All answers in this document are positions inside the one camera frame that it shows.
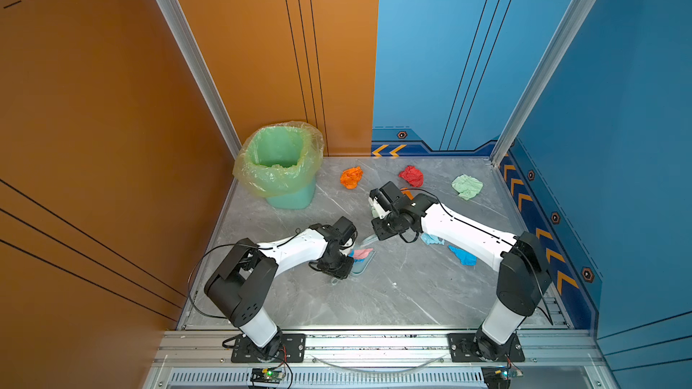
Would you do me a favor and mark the grey-blue dustpan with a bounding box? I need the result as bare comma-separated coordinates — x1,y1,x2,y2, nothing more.
348,248,375,277

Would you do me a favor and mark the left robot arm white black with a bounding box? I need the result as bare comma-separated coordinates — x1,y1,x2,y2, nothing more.
204,217,358,356

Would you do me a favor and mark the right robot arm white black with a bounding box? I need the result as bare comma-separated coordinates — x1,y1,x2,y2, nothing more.
369,182,553,361

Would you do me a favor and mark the orange paper scrap centre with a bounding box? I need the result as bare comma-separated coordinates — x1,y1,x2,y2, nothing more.
401,188,414,200

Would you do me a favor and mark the orange paper scrap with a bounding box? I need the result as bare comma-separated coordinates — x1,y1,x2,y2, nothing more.
340,167,363,190
401,188,414,200

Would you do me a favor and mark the pink paper scrap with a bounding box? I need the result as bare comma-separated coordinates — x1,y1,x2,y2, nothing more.
351,248,373,260

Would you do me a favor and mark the light blue paper scrap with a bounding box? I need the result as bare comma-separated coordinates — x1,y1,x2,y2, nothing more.
421,233,445,245

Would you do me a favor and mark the red paper scrap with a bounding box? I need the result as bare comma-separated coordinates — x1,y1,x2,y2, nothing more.
398,166,425,188

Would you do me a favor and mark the green trash bin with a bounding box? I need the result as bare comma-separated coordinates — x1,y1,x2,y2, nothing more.
265,174,317,210

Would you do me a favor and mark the orange paper scrap far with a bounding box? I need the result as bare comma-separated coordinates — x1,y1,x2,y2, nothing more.
340,167,363,190

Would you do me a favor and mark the light green paper scrap far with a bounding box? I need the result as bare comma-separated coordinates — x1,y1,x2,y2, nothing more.
452,175,484,201

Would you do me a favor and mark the blue paper scrap right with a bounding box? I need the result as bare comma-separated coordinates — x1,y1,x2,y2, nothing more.
448,246,477,267

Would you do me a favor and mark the yellow plastic bin liner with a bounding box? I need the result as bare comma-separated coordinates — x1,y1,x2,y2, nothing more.
232,122,324,198

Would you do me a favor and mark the left circuit board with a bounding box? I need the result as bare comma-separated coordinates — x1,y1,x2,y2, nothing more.
250,367,288,388

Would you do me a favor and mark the circuit board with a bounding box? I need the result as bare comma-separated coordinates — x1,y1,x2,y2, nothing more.
481,367,524,389
250,367,288,388

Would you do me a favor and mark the right circuit board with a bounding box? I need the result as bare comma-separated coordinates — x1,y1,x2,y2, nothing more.
481,367,524,389

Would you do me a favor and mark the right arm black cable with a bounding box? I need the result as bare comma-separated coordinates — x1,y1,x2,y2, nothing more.
396,188,553,325

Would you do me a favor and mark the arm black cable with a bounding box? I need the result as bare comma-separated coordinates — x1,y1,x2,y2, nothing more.
396,188,553,325
186,229,304,321

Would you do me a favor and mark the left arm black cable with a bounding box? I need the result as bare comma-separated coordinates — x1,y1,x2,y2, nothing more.
186,229,304,321

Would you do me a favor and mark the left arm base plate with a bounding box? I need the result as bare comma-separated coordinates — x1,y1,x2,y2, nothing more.
231,331,306,364

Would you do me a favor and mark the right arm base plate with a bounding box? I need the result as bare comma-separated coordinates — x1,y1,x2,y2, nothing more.
447,332,525,363

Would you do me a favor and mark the aluminium mounting rail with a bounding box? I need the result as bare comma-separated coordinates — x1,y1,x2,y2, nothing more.
143,327,618,388

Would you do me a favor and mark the right aluminium corner post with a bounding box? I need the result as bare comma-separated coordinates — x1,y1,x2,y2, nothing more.
489,0,598,167

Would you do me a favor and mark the aluminium corner post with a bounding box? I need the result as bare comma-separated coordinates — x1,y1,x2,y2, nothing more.
134,0,243,158
489,0,598,167

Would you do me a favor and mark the left aluminium corner post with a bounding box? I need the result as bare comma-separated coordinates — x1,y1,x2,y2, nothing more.
134,0,243,158

